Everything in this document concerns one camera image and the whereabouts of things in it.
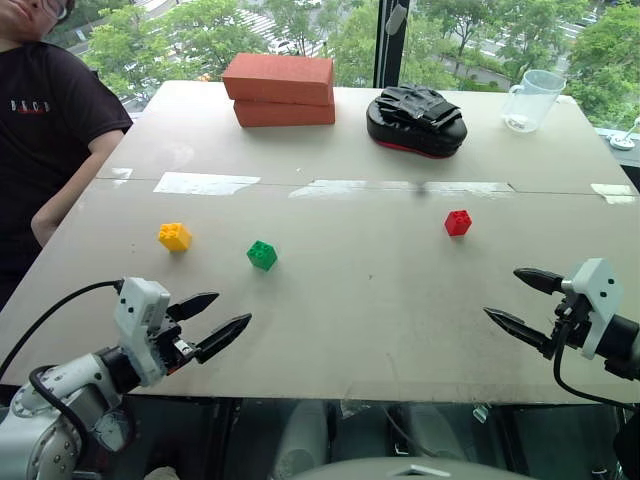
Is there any grey rounded robot torso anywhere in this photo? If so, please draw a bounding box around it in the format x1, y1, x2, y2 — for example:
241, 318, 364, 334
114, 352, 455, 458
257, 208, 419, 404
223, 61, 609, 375
292, 456, 539, 480

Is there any black boxing focus pad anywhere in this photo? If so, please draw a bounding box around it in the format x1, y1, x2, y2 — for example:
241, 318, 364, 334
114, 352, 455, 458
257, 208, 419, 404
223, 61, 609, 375
365, 94, 469, 160

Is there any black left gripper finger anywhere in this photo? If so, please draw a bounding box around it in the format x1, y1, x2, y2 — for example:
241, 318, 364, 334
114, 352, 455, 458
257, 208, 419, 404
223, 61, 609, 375
168, 291, 221, 322
193, 313, 253, 365

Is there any red toy brick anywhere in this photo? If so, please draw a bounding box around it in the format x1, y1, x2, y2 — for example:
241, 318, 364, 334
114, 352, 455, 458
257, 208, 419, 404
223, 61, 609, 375
443, 209, 473, 237

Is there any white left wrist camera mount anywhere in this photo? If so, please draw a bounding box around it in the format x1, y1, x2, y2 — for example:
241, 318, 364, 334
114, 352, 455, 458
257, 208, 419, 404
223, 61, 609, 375
113, 276, 172, 388

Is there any yellow toy brick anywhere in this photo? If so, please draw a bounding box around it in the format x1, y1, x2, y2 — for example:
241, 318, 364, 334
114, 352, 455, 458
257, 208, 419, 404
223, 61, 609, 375
157, 221, 193, 253

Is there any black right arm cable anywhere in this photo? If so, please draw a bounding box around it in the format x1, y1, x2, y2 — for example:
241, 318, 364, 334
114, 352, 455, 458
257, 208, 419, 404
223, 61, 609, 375
551, 299, 624, 406

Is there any black window frame post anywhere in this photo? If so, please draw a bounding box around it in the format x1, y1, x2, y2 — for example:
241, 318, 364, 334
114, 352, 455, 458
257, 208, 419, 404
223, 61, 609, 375
372, 0, 420, 89

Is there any green toy brick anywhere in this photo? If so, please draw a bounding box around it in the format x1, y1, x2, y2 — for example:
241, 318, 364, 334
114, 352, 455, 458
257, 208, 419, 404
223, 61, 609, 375
245, 239, 279, 272

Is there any person in black t-shirt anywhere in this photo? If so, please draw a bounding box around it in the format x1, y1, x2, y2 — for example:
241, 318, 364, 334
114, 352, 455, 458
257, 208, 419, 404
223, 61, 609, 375
0, 0, 134, 312

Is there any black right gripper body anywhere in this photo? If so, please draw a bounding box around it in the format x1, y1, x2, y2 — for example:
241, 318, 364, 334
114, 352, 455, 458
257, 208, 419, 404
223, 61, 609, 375
548, 293, 595, 359

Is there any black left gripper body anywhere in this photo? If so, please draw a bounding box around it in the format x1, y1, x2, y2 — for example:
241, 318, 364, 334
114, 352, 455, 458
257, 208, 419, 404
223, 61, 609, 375
147, 305, 202, 377

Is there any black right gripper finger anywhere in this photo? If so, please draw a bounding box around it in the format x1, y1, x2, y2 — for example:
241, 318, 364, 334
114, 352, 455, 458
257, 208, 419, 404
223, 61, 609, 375
482, 306, 555, 359
513, 267, 566, 296

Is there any grey rounded shape under table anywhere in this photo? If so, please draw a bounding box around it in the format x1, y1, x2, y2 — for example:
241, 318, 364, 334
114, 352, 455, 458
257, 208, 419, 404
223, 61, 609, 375
275, 399, 330, 477

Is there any clear tape strip at edge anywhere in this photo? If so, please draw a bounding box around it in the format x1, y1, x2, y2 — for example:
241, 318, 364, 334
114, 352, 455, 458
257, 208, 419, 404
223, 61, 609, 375
589, 182, 639, 205

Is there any clear plastic measuring cup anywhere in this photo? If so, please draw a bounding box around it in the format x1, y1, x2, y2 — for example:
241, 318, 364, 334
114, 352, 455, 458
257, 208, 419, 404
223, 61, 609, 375
500, 69, 568, 134

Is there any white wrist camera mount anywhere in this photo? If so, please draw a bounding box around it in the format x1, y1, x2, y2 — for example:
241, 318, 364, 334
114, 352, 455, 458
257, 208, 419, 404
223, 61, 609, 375
559, 257, 627, 361
113, 276, 172, 388

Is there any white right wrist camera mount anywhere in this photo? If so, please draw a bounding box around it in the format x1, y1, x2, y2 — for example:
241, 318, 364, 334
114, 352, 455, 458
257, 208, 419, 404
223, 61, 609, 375
559, 257, 627, 361

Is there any white suction cup holder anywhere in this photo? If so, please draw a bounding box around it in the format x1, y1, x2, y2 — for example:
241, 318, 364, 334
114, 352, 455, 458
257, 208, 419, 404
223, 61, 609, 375
608, 117, 640, 152

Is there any black glove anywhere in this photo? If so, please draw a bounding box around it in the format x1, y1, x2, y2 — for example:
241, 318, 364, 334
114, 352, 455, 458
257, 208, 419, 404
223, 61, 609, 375
375, 85, 462, 127

